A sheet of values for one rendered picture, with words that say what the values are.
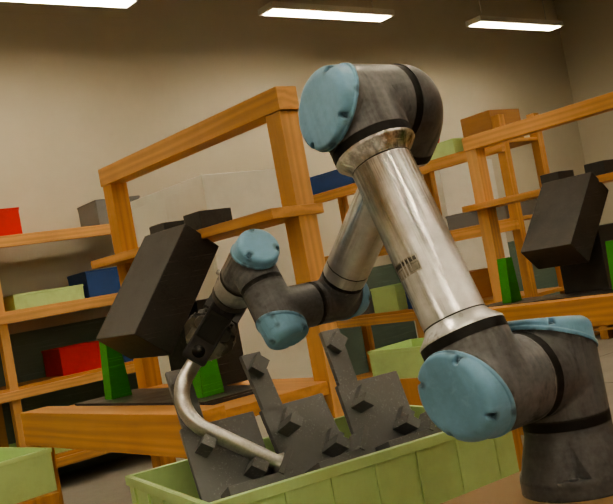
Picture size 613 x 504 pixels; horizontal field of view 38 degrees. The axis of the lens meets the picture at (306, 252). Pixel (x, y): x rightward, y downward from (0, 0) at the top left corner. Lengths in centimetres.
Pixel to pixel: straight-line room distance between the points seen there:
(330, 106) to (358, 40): 961
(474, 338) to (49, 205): 723
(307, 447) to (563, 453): 68
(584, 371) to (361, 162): 39
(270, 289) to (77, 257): 680
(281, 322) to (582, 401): 49
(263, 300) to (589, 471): 56
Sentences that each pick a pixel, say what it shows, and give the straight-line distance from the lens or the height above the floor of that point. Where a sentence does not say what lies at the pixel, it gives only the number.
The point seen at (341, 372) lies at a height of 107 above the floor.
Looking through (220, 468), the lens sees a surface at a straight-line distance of 172.
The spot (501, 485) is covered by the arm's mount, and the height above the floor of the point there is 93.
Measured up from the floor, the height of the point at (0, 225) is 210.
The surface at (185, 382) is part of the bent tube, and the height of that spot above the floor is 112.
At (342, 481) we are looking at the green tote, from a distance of 152.
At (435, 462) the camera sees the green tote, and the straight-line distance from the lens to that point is 162.
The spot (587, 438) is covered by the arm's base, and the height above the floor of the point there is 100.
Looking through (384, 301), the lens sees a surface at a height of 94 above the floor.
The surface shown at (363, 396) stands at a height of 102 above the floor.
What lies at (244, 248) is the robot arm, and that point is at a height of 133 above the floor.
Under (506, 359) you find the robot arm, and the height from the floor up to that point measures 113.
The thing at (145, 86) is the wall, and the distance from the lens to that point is 891.
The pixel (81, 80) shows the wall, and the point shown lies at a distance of 862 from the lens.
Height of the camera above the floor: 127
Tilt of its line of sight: 2 degrees up
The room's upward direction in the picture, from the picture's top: 10 degrees counter-clockwise
